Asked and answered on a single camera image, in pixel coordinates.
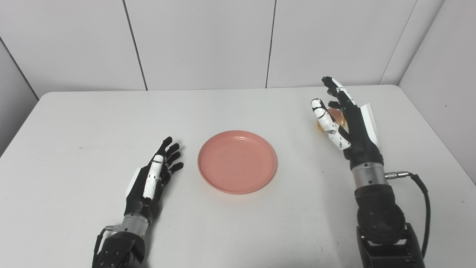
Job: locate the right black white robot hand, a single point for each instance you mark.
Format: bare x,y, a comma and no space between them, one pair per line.
355,130

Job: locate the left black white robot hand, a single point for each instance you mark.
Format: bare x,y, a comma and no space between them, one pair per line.
147,186

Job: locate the golden cream puff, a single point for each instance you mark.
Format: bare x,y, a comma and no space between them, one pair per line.
337,116

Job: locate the pink round plate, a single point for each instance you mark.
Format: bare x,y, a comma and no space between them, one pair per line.
237,162

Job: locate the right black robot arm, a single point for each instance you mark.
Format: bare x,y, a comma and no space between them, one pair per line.
383,223

